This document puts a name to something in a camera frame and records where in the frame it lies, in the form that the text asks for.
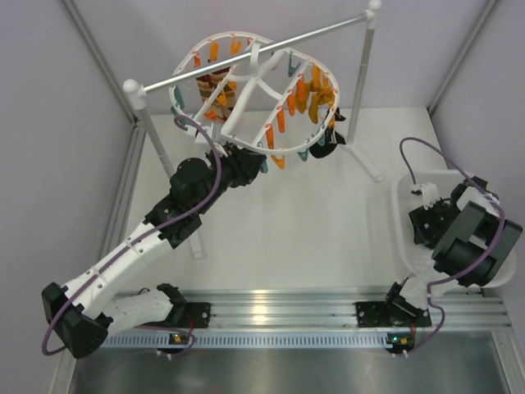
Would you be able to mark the teal right clothes peg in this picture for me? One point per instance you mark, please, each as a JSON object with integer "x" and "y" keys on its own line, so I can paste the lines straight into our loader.
{"x": 303, "y": 155}

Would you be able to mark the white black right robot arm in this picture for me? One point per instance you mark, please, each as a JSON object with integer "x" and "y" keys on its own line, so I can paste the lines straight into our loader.
{"x": 445, "y": 235}

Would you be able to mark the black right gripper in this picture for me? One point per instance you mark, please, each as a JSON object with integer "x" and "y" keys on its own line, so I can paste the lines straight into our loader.
{"x": 419, "y": 217}

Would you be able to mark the white metal drying rack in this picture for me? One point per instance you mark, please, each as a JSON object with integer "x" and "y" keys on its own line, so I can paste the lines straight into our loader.
{"x": 137, "y": 95}

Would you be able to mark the slotted grey cable duct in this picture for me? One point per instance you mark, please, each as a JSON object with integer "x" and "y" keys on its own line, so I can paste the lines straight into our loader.
{"x": 261, "y": 340}

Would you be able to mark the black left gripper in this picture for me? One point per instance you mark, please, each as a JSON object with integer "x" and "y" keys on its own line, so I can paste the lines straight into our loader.
{"x": 244, "y": 165}

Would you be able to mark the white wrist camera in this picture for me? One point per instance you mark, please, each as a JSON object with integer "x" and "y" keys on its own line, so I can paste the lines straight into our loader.
{"x": 205, "y": 137}
{"x": 428, "y": 192}

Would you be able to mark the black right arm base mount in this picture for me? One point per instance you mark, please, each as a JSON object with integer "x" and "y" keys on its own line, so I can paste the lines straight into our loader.
{"x": 377, "y": 314}

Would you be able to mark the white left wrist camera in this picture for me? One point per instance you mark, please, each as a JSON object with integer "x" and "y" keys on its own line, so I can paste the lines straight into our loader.
{"x": 205, "y": 137}

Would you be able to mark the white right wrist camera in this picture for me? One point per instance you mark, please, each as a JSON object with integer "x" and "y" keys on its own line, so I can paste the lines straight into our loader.
{"x": 428, "y": 192}

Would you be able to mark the mustard yellow sock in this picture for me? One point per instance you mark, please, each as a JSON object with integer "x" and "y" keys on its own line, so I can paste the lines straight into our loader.
{"x": 321, "y": 92}

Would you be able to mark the dark navy sock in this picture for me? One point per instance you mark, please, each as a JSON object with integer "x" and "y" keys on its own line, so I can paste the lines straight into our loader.
{"x": 325, "y": 145}

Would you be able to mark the white round sock hanger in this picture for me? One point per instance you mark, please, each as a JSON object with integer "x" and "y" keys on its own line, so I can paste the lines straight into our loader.
{"x": 244, "y": 125}

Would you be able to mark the orange front clothes peg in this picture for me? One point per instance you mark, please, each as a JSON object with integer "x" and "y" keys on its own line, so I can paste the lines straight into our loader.
{"x": 279, "y": 161}

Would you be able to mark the teal back clothes peg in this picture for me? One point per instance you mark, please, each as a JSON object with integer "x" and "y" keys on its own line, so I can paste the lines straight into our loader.
{"x": 292, "y": 66}

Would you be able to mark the black white patterned sock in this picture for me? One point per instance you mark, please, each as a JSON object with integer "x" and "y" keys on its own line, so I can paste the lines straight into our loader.
{"x": 337, "y": 123}

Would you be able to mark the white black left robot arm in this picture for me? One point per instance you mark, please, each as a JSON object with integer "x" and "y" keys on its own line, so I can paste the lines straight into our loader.
{"x": 86, "y": 311}

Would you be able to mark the orange inner peg row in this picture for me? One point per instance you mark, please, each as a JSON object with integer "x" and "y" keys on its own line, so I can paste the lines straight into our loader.
{"x": 285, "y": 107}

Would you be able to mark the white plastic basket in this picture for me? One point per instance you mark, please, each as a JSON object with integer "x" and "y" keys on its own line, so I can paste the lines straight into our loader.
{"x": 417, "y": 258}

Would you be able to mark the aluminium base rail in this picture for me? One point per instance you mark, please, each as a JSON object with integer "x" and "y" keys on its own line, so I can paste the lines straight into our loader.
{"x": 335, "y": 308}

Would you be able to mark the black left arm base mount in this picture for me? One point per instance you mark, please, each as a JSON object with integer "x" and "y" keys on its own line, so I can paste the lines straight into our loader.
{"x": 193, "y": 314}

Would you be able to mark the maroon striped sock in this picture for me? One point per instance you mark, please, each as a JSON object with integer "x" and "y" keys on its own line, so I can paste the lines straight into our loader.
{"x": 224, "y": 103}

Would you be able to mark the teal left clothes peg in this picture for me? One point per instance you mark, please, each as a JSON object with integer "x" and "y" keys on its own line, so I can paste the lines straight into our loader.
{"x": 177, "y": 101}

